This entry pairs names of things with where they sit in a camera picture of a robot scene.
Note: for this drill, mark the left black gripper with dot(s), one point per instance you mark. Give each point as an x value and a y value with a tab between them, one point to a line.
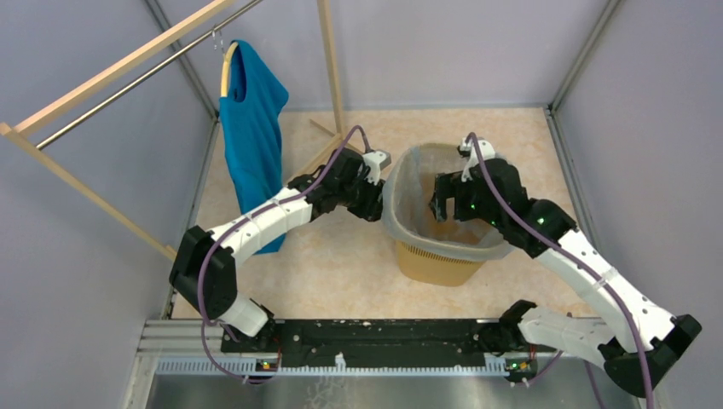
373	207

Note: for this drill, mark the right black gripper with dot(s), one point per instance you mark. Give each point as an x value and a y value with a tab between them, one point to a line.
449	186

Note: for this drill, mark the light blue plastic trash bag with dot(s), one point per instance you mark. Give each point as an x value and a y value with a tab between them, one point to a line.
439	158

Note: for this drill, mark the yellow plastic trash bin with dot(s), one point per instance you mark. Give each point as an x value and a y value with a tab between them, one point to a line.
435	265

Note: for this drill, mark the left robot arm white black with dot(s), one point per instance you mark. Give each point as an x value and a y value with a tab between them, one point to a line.
204	271

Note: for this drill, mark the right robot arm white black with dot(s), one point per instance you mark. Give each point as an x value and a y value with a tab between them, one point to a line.
634	341

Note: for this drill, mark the blue t-shirt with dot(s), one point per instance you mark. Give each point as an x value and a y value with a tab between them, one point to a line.
251	129

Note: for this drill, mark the wooden clothes hanger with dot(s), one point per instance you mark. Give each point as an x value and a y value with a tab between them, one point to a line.
226	69

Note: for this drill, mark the wooden clothes rack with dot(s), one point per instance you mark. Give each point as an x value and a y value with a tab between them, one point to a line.
144	153

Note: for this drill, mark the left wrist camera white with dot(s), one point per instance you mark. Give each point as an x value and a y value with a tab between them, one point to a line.
376	161

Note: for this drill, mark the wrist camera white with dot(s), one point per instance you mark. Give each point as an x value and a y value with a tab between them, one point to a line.
376	161
476	150

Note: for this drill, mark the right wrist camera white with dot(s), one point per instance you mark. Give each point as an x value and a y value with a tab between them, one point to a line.
476	150

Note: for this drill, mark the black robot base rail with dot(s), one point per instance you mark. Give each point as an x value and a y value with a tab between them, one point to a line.
367	344

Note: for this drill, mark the white toothed cable duct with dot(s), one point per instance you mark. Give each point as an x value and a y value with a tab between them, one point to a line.
251	367

